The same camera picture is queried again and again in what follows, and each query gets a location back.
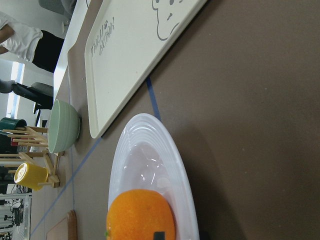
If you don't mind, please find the wooden drying rack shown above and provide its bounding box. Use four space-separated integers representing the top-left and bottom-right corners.
0 126 65 188

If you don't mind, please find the orange fruit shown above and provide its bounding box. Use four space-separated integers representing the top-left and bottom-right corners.
106 189 176 240

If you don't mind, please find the dark green mug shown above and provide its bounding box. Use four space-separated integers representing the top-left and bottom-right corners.
0 117 27 131

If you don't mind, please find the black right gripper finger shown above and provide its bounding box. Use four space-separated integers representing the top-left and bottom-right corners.
153 231 165 240

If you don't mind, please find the yellow mug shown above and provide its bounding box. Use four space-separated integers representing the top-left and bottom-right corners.
14 162 49 191

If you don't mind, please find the white plate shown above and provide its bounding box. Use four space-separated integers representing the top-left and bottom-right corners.
108 113 200 240

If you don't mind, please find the green bowl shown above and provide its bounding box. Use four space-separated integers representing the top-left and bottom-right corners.
48 99 81 154

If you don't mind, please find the brown wooden tray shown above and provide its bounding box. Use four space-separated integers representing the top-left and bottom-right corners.
46 210 78 240

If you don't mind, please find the standing person in white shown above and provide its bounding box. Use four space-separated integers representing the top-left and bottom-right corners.
0 12 64 73

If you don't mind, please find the cream bear tray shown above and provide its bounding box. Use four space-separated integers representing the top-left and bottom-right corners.
84 0 205 139

